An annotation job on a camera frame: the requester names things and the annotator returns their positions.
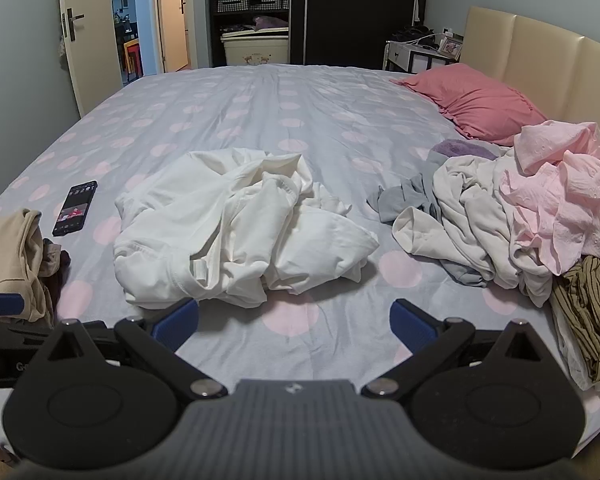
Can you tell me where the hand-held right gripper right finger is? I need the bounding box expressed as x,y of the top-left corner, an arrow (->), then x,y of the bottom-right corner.
361,298 -> 567,401

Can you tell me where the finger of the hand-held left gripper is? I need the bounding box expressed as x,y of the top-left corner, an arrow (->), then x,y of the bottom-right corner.
0,290 -> 25,319

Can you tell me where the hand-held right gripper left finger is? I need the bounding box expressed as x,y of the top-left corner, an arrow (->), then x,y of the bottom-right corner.
29,298 -> 229,401

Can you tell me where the white t-shirt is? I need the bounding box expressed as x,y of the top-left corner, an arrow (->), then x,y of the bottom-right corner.
113,148 -> 380,309

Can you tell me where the beige folded garment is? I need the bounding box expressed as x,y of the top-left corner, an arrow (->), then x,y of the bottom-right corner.
0,208 -> 56,323

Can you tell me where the dark brown garment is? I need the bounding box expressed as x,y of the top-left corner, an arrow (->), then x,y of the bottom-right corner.
39,237 -> 72,306

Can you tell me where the black smartphone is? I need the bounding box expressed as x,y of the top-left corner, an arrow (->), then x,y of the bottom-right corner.
52,180 -> 98,237

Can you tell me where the cream garment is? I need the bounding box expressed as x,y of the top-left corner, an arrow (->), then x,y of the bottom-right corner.
392,155 -> 553,308

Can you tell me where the grey garment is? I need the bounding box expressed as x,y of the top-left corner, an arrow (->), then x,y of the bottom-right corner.
366,172 -> 486,288

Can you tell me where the brown striped garment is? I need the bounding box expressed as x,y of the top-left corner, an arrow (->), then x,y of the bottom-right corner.
550,255 -> 600,386

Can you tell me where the purple fluffy towel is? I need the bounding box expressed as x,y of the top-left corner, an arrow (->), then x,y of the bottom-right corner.
431,139 -> 513,161

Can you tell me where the pink crinkled shirt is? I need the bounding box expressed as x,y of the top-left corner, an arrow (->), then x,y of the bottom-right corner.
499,120 -> 600,277

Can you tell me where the pink pillow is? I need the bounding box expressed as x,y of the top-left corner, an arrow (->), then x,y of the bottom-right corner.
390,63 -> 548,147

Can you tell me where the bed with polka dot sheet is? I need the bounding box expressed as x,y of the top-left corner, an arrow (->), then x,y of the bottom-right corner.
0,63 -> 600,456

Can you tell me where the white room door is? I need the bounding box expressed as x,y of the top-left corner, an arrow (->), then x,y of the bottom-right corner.
57,0 -> 126,118

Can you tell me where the white nightstand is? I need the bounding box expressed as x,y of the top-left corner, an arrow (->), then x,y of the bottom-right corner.
384,40 -> 458,75

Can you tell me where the white storage box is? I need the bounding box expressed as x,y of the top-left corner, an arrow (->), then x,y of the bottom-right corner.
221,27 -> 291,67

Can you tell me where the cream hallway door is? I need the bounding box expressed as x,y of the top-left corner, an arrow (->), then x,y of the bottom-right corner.
155,0 -> 190,73

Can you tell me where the beige padded headboard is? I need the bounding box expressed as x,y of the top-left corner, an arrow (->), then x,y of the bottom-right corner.
462,6 -> 600,126

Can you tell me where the black wardrobe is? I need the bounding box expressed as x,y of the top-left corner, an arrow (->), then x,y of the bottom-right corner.
205,0 -> 428,67

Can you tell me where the photo frame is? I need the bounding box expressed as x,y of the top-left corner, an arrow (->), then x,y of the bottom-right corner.
439,35 -> 464,60

